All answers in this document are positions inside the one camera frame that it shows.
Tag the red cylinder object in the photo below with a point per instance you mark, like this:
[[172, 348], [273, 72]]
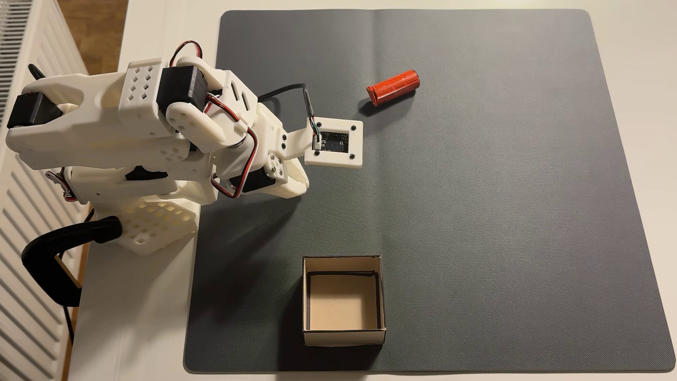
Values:
[[394, 87]]

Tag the open cardboard box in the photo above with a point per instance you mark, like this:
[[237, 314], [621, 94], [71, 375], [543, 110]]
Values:
[[344, 301]]

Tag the dark grey table mat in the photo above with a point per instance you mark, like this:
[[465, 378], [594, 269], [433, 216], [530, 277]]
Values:
[[502, 211]]

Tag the black table clamp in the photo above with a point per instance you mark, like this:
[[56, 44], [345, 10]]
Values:
[[47, 259]]

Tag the white radiator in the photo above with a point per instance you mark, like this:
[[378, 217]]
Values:
[[26, 296]]

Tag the white square camera box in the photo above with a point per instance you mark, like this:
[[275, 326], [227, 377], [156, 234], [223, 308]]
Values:
[[353, 145]]

